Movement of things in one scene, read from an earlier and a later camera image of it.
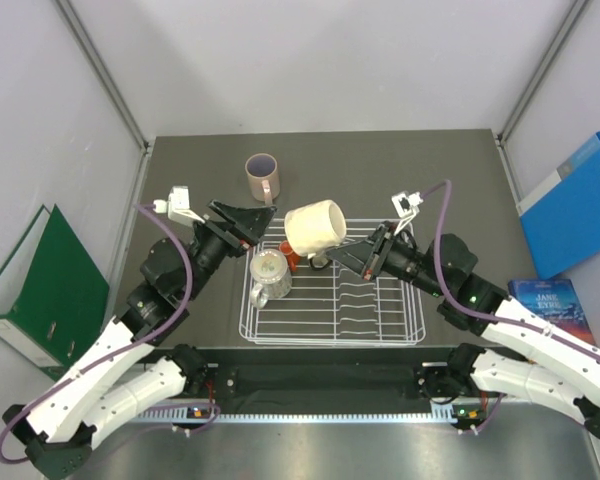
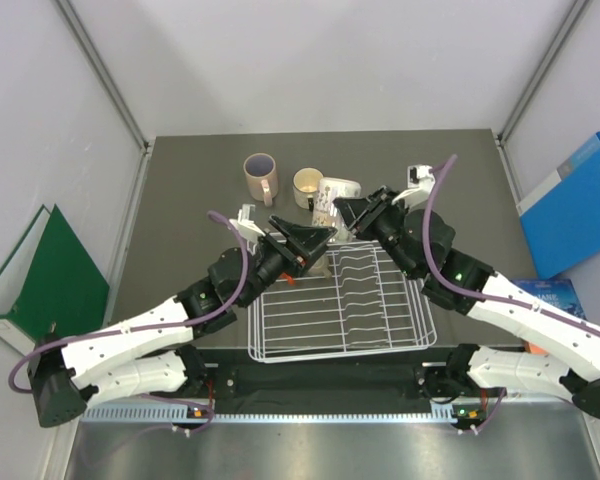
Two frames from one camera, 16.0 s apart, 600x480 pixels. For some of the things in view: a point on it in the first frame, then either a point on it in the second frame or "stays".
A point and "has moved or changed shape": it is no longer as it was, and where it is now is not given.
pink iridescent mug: [263, 175] stays
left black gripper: [249, 225] to [310, 241]
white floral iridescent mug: [269, 269] has moved or changed shape
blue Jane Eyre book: [555, 300] stays
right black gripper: [366, 253] to [378, 206]
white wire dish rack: [332, 305] stays
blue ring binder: [576, 212] stays
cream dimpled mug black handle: [313, 229] to [305, 185]
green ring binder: [49, 301] stays
